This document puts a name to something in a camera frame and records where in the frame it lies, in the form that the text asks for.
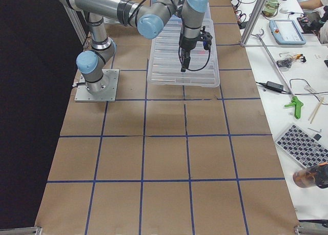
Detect clear plastic box lid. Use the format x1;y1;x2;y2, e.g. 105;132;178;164
146;17;221;89

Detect green jar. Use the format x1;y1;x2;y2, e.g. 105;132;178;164
262;0;279;17

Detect small black orange gadget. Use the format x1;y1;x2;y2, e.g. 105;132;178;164
276;52;306;68

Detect checkered calibration board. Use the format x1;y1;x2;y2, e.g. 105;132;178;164
275;124;327;168

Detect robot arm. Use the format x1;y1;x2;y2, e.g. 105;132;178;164
59;0;212;94

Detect hex key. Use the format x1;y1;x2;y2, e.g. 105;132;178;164
308;127;322;133

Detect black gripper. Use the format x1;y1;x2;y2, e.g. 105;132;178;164
178;26;213;72

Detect clear plastic storage box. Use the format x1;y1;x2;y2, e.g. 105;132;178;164
169;3;212;23

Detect teach pendant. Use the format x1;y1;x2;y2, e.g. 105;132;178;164
269;19;306;45

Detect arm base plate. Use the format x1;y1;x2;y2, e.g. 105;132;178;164
74;69;119;102

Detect green handled reacher grabber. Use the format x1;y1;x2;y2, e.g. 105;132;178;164
251;28;303;119

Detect black power adapter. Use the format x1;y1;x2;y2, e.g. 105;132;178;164
266;81;284;93

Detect wooden chopsticks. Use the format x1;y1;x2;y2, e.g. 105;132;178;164
308;97;324;124

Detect aluminium frame post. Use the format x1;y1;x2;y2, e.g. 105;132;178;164
240;0;267;47

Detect amber bottle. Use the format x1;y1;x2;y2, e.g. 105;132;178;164
293;162;327;189

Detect person forearm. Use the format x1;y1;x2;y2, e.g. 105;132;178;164
299;0;327;10

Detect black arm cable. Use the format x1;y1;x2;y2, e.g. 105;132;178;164
128;0;212;72

